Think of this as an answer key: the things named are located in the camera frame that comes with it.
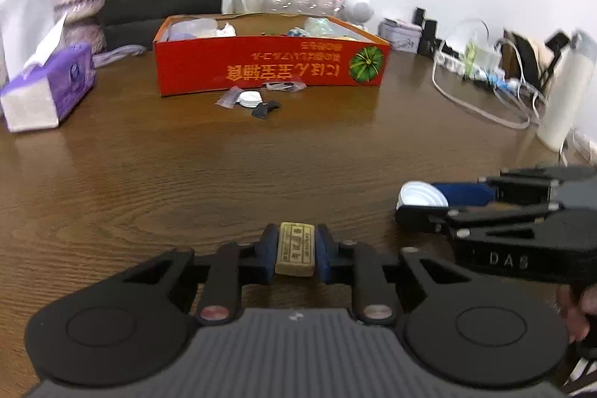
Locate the black stand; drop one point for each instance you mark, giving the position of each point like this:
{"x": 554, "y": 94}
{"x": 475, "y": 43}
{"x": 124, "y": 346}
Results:
{"x": 557, "y": 46}

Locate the small printed tin box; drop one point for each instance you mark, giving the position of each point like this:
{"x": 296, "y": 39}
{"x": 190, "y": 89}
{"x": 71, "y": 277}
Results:
{"x": 399, "y": 35}

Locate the purple tissue pack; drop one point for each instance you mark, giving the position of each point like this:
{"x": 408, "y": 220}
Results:
{"x": 70, "y": 76}

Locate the clear bag with black item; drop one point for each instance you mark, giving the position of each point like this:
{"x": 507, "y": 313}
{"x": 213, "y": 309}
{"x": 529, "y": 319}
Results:
{"x": 285, "y": 86}

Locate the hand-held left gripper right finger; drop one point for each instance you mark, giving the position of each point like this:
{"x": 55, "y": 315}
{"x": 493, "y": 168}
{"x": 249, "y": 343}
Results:
{"x": 322, "y": 252}

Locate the clear green plastic bag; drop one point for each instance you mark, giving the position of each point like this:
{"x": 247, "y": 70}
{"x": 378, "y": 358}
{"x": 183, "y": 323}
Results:
{"x": 322, "y": 26}

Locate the white power strip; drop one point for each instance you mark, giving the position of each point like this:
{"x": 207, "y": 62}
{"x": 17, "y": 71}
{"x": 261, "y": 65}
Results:
{"x": 454, "y": 64}

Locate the beige rectangular block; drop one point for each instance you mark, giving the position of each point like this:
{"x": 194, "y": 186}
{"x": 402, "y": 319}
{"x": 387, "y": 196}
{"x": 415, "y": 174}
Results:
{"x": 294, "y": 249}

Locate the red cardboard box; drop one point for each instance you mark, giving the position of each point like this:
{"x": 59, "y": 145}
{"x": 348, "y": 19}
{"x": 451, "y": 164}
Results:
{"x": 210, "y": 67}

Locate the white round cap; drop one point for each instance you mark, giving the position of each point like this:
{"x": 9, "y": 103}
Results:
{"x": 249, "y": 98}

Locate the dark brown pouch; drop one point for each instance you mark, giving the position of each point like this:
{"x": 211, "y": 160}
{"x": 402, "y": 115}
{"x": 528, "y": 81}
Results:
{"x": 524, "y": 57}

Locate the lilac plastic wrapper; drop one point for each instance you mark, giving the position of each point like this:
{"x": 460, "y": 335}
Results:
{"x": 119, "y": 55}

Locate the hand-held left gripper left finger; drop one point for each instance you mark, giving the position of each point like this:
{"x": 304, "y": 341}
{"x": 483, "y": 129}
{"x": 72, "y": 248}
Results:
{"x": 268, "y": 249}

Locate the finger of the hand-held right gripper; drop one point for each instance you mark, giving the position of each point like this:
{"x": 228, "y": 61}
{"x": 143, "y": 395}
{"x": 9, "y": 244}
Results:
{"x": 419, "y": 218}
{"x": 466, "y": 194}

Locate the clear plastic container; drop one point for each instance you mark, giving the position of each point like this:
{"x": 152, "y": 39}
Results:
{"x": 193, "y": 28}

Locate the white charger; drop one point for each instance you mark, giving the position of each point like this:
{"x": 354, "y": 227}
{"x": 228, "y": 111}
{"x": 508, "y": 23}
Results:
{"x": 489, "y": 58}

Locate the crumpled white wrapper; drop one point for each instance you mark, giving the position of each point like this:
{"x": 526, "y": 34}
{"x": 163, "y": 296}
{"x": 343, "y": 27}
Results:
{"x": 226, "y": 29}

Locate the blue white tube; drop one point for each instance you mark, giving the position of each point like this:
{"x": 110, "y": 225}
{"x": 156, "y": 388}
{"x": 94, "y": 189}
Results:
{"x": 504, "y": 84}

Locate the large black adapter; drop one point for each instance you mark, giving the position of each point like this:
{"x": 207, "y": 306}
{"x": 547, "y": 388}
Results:
{"x": 428, "y": 38}

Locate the small black adapter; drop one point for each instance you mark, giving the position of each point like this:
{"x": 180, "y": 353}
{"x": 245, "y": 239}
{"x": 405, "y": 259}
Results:
{"x": 420, "y": 15}

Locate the white round puck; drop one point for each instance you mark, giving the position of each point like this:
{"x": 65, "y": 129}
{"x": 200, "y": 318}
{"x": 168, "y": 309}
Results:
{"x": 419, "y": 195}

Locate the person's dark striped clothing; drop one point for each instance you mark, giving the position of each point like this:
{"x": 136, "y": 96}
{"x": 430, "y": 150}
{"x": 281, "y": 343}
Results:
{"x": 580, "y": 374}

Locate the black clip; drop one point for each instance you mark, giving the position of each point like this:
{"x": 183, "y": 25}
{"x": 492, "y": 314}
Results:
{"x": 266, "y": 109}

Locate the green charger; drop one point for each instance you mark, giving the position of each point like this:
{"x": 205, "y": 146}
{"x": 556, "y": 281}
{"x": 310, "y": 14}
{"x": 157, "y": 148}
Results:
{"x": 471, "y": 58}

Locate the person's right hand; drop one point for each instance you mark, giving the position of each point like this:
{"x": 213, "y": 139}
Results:
{"x": 577, "y": 314}

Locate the small pinkish plastic bag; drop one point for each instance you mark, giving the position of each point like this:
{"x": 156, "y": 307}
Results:
{"x": 227, "y": 97}

